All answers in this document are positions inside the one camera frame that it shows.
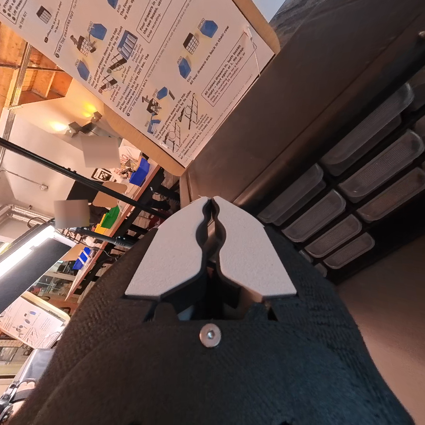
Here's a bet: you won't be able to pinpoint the light wooden poster board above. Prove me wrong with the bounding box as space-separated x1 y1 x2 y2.
103 0 281 176
93 181 128 206

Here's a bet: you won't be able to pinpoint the black stand pole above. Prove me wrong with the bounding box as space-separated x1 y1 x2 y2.
0 138 170 220

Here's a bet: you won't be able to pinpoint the blue plastic bin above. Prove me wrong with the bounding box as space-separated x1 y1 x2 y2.
74 247 92 269
129 158 151 185

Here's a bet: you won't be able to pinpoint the black drawer cabinet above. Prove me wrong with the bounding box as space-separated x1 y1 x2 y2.
181 0 425 286

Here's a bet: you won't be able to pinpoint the metal wall light fixture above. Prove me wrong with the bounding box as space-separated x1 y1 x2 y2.
68 112 113 138

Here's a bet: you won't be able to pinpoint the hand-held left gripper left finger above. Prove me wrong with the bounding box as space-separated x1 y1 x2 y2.
124 196 212 301

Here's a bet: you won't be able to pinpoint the instruction poster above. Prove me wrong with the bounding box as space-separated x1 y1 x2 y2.
0 296 72 349
0 0 276 170

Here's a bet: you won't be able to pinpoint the background wooden desk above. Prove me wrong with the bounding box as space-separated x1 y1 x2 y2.
65 163 161 301

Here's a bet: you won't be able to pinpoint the green plastic bin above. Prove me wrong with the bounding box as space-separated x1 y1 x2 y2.
101 206 122 230

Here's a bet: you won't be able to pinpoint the rows of clear cabinet drawers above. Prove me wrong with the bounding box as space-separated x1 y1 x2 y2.
257 83 425 278

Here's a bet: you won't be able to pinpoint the led light panel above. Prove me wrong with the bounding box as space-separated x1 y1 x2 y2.
0 222 77 314

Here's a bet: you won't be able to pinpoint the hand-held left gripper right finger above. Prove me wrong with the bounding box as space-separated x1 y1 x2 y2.
212 196 298 304

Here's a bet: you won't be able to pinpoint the silver metal case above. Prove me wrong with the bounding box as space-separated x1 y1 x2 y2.
20 349 57 382

